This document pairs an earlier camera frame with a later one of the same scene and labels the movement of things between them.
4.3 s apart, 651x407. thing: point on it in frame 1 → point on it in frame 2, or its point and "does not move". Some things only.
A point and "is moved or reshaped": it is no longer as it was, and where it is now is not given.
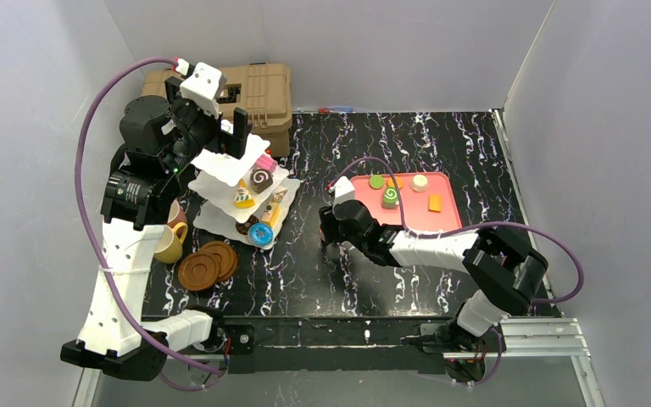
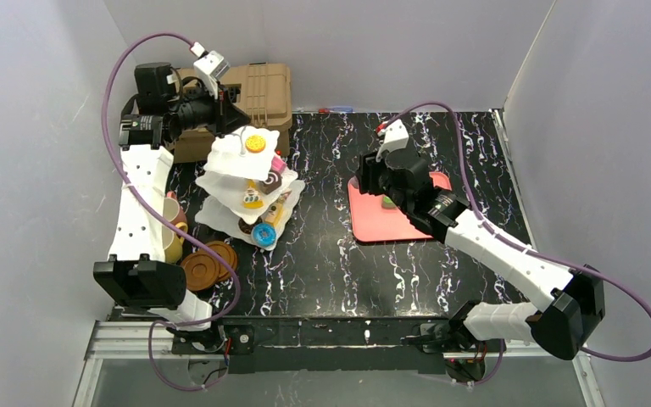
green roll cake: (390, 199) does not move
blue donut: (261, 234) does not move
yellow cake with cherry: (271, 213) does not move
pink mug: (176, 214) does not move
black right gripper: (331, 223) → (366, 175)
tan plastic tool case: (264, 89) does not move
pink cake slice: (266, 162) → (277, 164)
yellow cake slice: (243, 198) is moved or reshaped
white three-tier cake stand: (247, 199) does not move
